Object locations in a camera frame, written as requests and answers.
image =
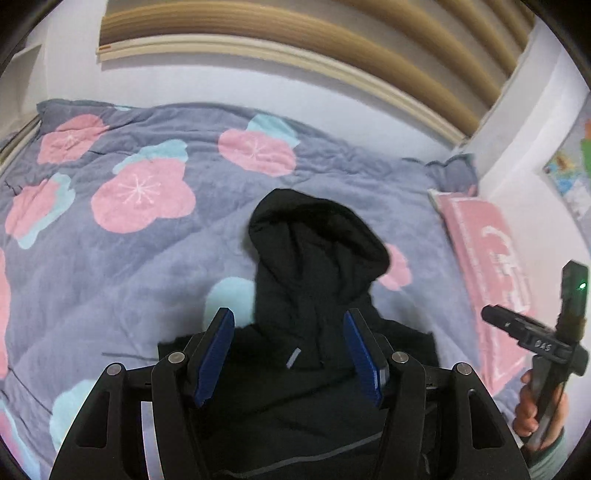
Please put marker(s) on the person's right forearm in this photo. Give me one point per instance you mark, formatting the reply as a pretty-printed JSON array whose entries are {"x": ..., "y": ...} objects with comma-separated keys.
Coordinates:
[{"x": 549, "y": 459}]

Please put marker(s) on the pink pillow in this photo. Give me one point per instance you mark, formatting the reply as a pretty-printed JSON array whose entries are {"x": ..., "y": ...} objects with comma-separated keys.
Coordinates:
[{"x": 485, "y": 258}]

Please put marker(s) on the colourful wall map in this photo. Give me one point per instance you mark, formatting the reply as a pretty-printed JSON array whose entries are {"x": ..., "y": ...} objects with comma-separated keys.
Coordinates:
[{"x": 572, "y": 180}]

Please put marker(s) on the brown striped window blind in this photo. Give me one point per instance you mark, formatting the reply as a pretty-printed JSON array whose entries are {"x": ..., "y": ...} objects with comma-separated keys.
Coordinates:
[{"x": 323, "y": 32}]

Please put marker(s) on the person's right hand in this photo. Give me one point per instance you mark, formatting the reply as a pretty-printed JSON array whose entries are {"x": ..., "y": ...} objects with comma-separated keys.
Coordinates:
[{"x": 526, "y": 413}]

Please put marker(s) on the black hoodie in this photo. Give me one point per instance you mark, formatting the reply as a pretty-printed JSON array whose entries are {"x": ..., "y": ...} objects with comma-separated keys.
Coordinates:
[{"x": 318, "y": 277}]

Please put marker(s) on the grey floral blanket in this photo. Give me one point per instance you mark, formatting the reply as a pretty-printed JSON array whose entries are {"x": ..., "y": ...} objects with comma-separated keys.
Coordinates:
[{"x": 138, "y": 267}]

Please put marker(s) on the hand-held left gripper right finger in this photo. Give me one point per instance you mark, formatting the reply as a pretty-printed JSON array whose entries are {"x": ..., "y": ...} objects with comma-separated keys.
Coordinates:
[{"x": 364, "y": 357}]

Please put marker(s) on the white bookshelf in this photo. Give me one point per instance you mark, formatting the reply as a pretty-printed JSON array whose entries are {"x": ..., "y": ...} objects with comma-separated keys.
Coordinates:
[{"x": 25, "y": 78}]

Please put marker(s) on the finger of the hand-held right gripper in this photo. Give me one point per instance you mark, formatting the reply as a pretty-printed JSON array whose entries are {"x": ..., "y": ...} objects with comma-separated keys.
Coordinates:
[{"x": 503, "y": 319}]

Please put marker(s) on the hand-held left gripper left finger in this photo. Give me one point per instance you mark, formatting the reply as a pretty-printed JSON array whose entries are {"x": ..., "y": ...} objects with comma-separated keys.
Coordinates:
[{"x": 213, "y": 357}]

